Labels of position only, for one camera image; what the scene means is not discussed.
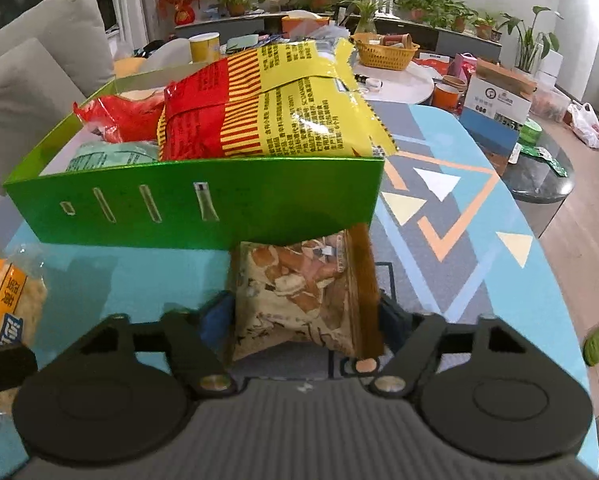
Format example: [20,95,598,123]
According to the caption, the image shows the yellow and red snack bag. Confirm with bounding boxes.
[157,37,397,162]

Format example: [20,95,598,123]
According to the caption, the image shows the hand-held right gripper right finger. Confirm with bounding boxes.
[367,292,530,397]

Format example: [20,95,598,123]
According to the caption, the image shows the tall leafy floor plant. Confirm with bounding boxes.
[499,6,560,73]

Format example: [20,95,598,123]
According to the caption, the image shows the woven basket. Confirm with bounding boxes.
[352,32,420,71]

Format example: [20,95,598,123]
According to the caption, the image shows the spider plant in glass vase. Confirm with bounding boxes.
[339,0,386,36]

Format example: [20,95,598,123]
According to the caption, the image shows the dark round side table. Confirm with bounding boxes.
[499,120,576,238]

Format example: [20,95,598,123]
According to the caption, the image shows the blue and brown carton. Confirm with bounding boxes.
[459,58,537,153]

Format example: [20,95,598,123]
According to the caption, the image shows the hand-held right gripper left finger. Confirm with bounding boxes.
[72,292,238,397]

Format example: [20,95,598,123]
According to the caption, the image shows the yellow can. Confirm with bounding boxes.
[188,32,221,64]

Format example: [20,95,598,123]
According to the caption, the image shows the orange paper cup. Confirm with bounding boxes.
[432,84,460,110]

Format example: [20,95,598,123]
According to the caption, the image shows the white plastic bag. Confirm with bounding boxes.
[567,102,599,148]

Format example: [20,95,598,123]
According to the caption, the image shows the pink box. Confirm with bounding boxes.
[452,52,477,83]

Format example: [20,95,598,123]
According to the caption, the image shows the beige sofa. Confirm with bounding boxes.
[0,0,115,196]

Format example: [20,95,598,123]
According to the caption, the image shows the clear plastic storage bin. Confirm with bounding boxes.
[529,82,570,121]

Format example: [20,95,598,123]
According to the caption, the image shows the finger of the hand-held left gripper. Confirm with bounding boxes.
[0,344,39,398]

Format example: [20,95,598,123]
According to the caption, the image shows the white air purifier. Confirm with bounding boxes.
[537,50,564,88]

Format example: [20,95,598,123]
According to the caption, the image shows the orange box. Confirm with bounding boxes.
[281,16,330,36]

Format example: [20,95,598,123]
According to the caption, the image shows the white round coffee table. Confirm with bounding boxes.
[352,57,443,107]

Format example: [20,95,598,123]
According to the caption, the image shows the green cardboard box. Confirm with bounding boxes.
[4,62,385,251]

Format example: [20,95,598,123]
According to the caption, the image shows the pale green snack packet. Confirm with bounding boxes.
[67,141,161,175]

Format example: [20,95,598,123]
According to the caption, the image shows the green foil packets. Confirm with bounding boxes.
[517,120,570,177]

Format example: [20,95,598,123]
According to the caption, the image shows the brown snack packet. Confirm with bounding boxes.
[228,223,385,361]

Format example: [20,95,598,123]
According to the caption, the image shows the orange rice cracker packet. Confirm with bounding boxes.
[0,250,48,408]

